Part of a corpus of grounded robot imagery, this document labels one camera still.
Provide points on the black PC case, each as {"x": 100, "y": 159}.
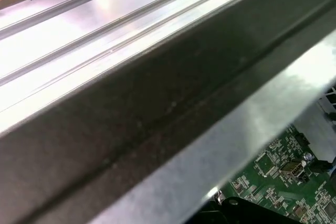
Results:
{"x": 157, "y": 98}

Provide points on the green motherboard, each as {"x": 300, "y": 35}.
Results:
{"x": 275, "y": 195}

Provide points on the silver USB port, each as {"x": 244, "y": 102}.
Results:
{"x": 291, "y": 171}

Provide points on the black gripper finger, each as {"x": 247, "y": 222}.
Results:
{"x": 244, "y": 213}

